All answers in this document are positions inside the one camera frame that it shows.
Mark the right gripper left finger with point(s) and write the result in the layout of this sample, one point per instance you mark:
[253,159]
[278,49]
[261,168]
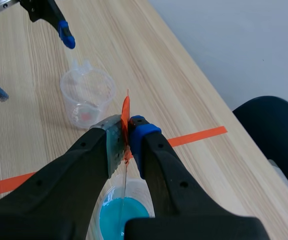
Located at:
[58,190]

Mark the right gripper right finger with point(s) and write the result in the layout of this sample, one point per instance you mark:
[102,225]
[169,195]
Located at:
[173,195]

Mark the grey metal plate orange strip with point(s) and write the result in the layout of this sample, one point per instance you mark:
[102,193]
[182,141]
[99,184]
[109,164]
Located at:
[126,112]

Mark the clear beaker with blue liquid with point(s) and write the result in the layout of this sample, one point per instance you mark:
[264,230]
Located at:
[133,212]

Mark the empty clear plastic beaker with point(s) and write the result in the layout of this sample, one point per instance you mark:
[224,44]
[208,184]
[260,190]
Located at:
[88,100]

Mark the dark blue chair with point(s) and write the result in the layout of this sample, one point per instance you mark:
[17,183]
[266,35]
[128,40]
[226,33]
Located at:
[274,130]

